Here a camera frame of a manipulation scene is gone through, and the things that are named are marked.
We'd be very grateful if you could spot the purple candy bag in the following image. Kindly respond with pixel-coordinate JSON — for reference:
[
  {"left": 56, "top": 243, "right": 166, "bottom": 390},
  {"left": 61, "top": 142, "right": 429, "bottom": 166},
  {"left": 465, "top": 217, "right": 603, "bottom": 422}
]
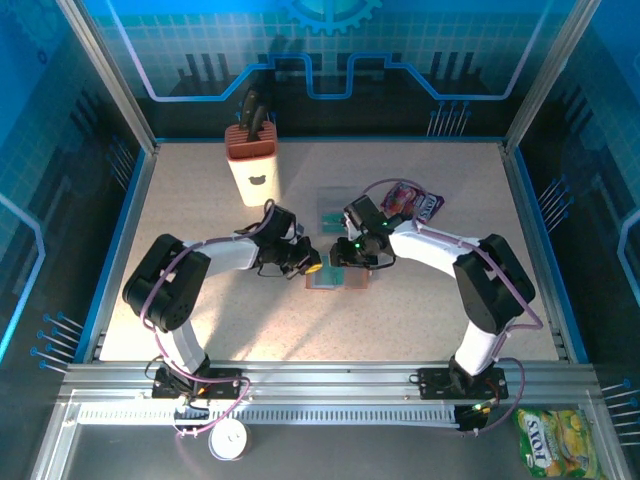
[{"left": 379, "top": 181, "right": 446, "bottom": 225}]

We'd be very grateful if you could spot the aluminium frame post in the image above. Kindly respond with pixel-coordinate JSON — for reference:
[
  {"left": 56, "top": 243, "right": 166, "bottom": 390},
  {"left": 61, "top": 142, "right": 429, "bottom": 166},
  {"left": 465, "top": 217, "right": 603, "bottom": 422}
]
[
  {"left": 55, "top": 0, "right": 161, "bottom": 155},
  {"left": 501, "top": 0, "right": 604, "bottom": 155}
]

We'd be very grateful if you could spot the cream knife block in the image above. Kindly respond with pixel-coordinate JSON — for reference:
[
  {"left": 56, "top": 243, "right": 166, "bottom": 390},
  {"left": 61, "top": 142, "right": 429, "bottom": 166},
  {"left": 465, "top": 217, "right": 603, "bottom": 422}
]
[{"left": 223, "top": 121, "right": 282, "bottom": 208}]

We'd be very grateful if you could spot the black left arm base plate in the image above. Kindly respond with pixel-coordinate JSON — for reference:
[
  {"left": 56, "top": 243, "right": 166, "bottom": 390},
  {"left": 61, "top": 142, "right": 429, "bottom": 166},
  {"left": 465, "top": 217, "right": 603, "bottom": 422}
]
[{"left": 150, "top": 368, "right": 250, "bottom": 400}]

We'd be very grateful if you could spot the white round lid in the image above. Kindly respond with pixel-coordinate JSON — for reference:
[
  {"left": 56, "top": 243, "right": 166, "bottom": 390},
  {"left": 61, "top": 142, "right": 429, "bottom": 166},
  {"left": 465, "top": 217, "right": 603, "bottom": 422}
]
[{"left": 208, "top": 418, "right": 250, "bottom": 462}]

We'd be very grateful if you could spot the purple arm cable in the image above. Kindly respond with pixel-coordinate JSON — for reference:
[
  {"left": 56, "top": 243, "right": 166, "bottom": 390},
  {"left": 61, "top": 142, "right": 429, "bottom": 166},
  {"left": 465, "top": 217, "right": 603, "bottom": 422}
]
[
  {"left": 139, "top": 199, "right": 251, "bottom": 439},
  {"left": 360, "top": 178, "right": 544, "bottom": 436}
]

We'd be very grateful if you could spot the short dark knife handle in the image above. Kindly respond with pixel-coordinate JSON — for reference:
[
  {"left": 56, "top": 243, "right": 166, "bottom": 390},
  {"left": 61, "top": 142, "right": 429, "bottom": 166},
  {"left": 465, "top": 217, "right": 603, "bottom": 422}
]
[{"left": 247, "top": 104, "right": 268, "bottom": 143}]

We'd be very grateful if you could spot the tall dark knife handle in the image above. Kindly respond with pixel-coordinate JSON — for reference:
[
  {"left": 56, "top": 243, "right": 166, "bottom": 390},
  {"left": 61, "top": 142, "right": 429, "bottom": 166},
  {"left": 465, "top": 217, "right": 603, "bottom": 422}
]
[{"left": 237, "top": 88, "right": 259, "bottom": 130}]

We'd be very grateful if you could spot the aluminium cross rail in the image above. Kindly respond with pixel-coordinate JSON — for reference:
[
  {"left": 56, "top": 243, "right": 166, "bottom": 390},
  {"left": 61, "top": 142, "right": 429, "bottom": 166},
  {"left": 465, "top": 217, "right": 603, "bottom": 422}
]
[{"left": 57, "top": 360, "right": 601, "bottom": 401}]

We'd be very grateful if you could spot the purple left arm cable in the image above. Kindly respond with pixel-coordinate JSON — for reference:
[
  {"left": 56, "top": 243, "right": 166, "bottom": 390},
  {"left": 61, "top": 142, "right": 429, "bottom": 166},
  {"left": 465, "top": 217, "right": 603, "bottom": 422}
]
[{"left": 139, "top": 199, "right": 251, "bottom": 439}]

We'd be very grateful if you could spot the black electronics box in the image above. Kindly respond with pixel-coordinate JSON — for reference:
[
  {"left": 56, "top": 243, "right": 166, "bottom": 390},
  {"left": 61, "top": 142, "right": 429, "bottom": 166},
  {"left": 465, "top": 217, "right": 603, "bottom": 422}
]
[{"left": 457, "top": 402, "right": 494, "bottom": 434}]

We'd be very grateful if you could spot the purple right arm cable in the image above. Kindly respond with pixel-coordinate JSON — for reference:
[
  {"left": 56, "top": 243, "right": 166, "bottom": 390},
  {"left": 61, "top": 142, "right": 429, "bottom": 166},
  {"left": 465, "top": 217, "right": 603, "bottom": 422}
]
[{"left": 360, "top": 178, "right": 544, "bottom": 436}]

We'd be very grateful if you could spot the yellow green candy bag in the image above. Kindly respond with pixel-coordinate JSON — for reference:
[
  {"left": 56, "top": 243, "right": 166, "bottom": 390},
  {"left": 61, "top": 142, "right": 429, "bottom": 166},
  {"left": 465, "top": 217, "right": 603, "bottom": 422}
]
[{"left": 514, "top": 408, "right": 601, "bottom": 480}]

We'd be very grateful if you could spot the white slotted cable duct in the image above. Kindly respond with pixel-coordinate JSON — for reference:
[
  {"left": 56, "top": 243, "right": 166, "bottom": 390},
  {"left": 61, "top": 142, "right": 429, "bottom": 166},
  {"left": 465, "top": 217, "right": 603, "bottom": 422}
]
[{"left": 77, "top": 405, "right": 459, "bottom": 425}]

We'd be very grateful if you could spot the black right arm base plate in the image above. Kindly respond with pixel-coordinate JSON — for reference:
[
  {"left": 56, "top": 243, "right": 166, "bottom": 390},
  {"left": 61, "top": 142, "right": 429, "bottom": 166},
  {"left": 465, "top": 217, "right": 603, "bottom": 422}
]
[{"left": 417, "top": 367, "right": 510, "bottom": 401}]

